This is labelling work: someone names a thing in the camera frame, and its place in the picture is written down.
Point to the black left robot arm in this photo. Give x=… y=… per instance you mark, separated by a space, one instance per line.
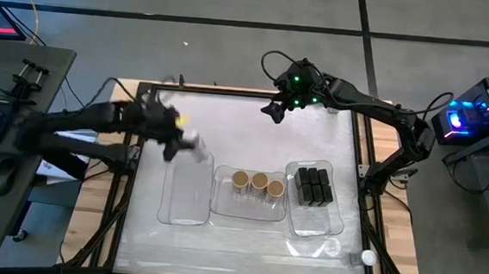
x=90 y=115

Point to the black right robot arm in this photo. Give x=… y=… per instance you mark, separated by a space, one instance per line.
x=380 y=109

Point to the black desk clamp mount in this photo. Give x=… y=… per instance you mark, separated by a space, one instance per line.
x=24 y=82

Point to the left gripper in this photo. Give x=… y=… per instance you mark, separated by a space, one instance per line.
x=169 y=125

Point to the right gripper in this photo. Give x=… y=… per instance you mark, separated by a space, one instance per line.
x=300 y=87

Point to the black desk caster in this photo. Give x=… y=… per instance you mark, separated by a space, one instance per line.
x=20 y=236

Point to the black table clamp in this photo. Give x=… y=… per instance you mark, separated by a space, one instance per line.
x=181 y=82

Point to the brown paper cup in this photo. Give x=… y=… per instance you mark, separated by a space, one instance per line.
x=240 y=179
x=275 y=187

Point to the black computer mouse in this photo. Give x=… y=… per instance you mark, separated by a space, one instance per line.
x=3 y=176

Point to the black computer tower with lights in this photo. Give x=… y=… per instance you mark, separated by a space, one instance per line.
x=488 y=102

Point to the clear plastic bin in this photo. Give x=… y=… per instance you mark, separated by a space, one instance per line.
x=248 y=208
x=314 y=221
x=184 y=202

